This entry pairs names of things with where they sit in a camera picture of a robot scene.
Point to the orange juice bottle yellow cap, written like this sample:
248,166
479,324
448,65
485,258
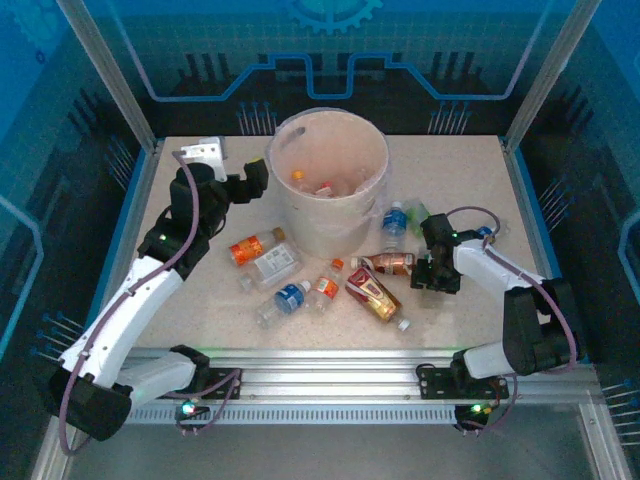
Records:
298,175

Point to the orange label bottle brown cap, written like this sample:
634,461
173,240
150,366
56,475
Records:
250,250

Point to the Pepsi bottle blue cap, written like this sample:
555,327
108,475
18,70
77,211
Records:
484,231

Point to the clear bottle green lime label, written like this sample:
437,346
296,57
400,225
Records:
414,215

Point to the water bottle dark blue label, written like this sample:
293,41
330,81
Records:
394,222

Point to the red gold label bottle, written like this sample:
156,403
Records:
372,295

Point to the clear bottle white label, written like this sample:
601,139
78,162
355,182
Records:
275,265

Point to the water bottle light blue label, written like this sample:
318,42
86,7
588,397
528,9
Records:
289,296

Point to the small bottle orange cap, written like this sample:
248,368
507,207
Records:
327,287

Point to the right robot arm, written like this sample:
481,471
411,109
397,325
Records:
500,265

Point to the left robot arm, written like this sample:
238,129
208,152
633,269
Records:
120,310

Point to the white textured bin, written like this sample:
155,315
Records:
325,225

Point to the clear plastic bin liner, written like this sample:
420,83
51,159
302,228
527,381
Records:
376,215

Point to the brown chocolate drink bottle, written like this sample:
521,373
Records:
390,262

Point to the controller board with LEDs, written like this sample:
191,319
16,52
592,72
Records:
189,408
477,409

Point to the blue aluminium table edge rail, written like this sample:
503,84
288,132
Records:
533,200
131,195

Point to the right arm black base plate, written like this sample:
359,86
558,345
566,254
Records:
435,382

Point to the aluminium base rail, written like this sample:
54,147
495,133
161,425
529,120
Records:
325,375

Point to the aluminium frame post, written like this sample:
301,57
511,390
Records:
550,75
110,80

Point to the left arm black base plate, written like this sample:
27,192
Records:
225,382

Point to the aluminium lower frame rail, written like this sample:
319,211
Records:
605,440
50,465

